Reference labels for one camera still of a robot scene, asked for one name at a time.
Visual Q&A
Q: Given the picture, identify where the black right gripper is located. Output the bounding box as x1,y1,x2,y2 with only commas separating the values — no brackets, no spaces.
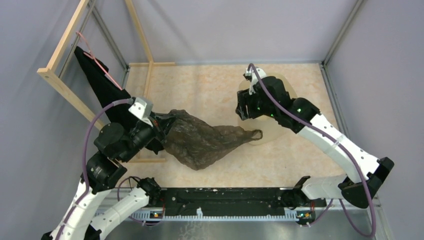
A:
235,87,277,121

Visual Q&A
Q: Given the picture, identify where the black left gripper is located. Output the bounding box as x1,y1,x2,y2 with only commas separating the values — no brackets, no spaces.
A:
120,110,180,162

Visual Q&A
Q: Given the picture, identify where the beige plastic trash bin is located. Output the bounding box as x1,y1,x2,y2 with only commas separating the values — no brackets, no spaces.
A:
237,72,298,146

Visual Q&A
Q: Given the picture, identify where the dark translucent trash bag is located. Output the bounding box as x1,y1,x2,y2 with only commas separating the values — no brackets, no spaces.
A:
158,109,263,171

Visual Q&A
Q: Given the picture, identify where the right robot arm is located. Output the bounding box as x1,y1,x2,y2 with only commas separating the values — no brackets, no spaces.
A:
235,73,395,209

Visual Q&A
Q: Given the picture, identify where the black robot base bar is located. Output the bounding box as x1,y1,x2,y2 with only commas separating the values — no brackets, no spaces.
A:
146,187,327,217

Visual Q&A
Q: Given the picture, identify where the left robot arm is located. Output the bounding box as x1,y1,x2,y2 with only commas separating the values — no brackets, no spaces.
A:
42,113,176,240

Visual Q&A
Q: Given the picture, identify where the black hanging shirt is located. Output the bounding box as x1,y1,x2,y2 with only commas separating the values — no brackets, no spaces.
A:
74,46,139,132

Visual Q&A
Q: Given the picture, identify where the pink clothes hanger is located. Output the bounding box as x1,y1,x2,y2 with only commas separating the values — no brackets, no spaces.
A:
75,31,123,91

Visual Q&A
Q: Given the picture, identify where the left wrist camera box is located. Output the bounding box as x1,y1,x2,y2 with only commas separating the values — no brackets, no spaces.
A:
128,97,154,127

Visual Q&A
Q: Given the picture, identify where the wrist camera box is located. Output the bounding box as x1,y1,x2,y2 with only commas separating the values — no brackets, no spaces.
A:
128,97,154,127
243,67,267,95

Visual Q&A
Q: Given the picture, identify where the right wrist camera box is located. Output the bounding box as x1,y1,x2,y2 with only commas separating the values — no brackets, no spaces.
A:
243,67,267,95

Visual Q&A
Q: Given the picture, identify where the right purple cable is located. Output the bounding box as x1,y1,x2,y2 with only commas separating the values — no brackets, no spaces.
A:
247,63,377,239

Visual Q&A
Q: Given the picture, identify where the purple cable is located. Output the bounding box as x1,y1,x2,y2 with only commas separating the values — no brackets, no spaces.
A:
54,98,133,240
247,63,377,239

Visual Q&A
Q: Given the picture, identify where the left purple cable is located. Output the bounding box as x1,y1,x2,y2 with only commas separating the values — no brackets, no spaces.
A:
54,98,133,240

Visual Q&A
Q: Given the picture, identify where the wooden clothes rack frame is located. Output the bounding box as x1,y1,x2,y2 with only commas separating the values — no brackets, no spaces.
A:
37,0,177,164

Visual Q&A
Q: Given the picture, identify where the aluminium frame rail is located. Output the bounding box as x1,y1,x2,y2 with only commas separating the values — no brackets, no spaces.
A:
96,187,379,223

